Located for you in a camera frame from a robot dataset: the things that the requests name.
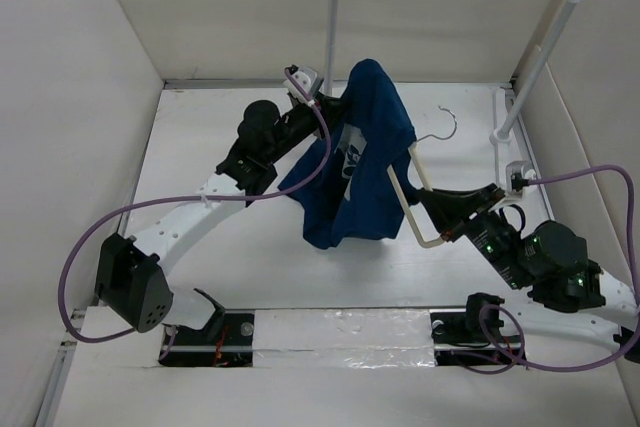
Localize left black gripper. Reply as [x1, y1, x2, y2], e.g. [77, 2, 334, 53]
[265, 92, 350, 165]

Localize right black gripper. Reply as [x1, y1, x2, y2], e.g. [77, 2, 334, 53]
[413, 181, 530, 288]

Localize cream plastic clothes hanger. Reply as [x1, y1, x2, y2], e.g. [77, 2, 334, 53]
[386, 105, 458, 249]

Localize blue Mickey Mouse t-shirt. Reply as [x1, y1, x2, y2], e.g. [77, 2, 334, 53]
[289, 59, 416, 250]

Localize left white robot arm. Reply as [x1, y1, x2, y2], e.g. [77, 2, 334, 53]
[95, 95, 347, 344]

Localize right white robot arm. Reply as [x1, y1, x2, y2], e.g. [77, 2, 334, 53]
[416, 184, 639, 363]

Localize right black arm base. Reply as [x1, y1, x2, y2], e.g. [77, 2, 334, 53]
[429, 292, 515, 374]

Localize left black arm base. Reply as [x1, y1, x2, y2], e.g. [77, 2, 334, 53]
[158, 289, 255, 368]

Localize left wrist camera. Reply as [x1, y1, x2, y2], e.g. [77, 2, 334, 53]
[283, 65, 324, 102]

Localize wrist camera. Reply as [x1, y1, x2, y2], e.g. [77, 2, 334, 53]
[283, 65, 324, 102]
[492, 160, 535, 211]

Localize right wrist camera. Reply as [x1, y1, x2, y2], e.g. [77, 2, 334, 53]
[492, 160, 535, 211]

